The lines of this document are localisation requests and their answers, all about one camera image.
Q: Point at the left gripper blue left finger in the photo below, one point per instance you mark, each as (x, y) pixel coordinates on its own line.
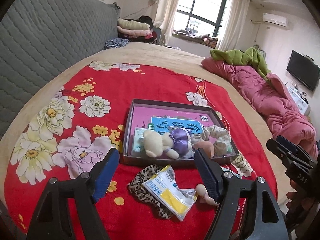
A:
(102, 174)

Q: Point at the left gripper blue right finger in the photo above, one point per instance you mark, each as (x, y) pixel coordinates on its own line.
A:
(211, 174)

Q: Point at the pink bunny plush with tiara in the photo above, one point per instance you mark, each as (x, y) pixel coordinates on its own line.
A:
(204, 196)

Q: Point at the pink makeup sponge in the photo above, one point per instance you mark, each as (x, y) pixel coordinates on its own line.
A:
(207, 146)

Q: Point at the white floral scrunchie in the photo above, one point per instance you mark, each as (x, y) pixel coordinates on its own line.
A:
(218, 136)

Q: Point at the cream bear purple dress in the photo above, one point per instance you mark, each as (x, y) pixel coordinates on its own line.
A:
(174, 144)

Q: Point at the yellow white snack packet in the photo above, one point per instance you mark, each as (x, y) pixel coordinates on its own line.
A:
(164, 188)

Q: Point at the right human hand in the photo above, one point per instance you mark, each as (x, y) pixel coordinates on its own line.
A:
(302, 207)

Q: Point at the white tv cabinet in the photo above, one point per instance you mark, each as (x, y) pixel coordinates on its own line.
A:
(299, 98)

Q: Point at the grey shallow cardboard box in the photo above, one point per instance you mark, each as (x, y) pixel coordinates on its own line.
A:
(185, 160)

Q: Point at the pink quilted comforter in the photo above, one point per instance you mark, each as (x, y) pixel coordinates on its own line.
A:
(271, 100)

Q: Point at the pink blue Chinese book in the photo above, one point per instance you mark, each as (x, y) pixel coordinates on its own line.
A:
(166, 119)

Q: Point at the black television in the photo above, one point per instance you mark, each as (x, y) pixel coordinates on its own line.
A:
(304, 70)

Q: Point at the green blanket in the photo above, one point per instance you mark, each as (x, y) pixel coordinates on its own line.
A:
(251, 57)

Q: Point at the blue patterned cloth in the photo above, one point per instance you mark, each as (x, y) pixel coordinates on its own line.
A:
(115, 43)

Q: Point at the clothes on window sill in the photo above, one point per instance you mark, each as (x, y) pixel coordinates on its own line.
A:
(205, 39)

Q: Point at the stack of folded blankets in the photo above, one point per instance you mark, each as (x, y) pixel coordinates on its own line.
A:
(140, 30)

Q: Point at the white air conditioner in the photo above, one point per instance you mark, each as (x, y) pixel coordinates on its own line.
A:
(275, 19)

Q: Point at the grey quilted headboard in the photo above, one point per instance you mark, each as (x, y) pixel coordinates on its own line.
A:
(40, 39)

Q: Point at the right cream curtain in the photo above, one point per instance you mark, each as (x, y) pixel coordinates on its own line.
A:
(235, 25)

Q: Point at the cream curtain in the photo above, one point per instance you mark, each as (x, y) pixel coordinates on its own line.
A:
(235, 25)
(164, 19)

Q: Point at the black framed window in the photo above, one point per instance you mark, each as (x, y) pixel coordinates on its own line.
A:
(200, 17)

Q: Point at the left cream curtain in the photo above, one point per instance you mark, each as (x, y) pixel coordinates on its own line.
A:
(164, 19)

